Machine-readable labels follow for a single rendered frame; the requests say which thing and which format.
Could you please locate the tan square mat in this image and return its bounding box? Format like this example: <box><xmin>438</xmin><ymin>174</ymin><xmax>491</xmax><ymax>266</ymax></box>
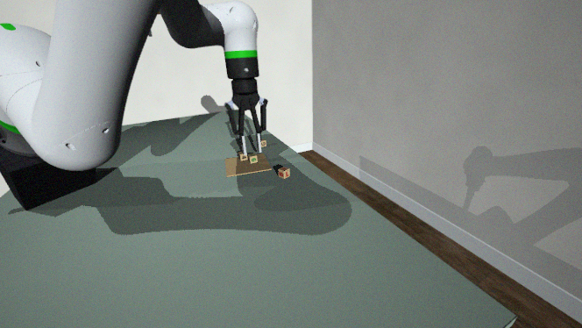
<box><xmin>225</xmin><ymin>153</ymin><xmax>272</xmax><ymax>177</ymax></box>

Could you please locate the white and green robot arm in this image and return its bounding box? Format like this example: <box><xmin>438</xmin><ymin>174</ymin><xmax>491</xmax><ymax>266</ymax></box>
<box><xmin>0</xmin><ymin>0</ymin><xmax>259</xmax><ymax>171</ymax></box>

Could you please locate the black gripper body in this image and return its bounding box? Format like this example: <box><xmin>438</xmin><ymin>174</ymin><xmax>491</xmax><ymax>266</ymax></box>
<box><xmin>231</xmin><ymin>79</ymin><xmax>260</xmax><ymax>111</ymax></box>

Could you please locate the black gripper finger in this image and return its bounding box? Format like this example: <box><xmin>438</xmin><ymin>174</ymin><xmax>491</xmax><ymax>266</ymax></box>
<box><xmin>249</xmin><ymin>98</ymin><xmax>268</xmax><ymax>153</ymax></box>
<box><xmin>224</xmin><ymin>100</ymin><xmax>247</xmax><ymax>155</ymax></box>

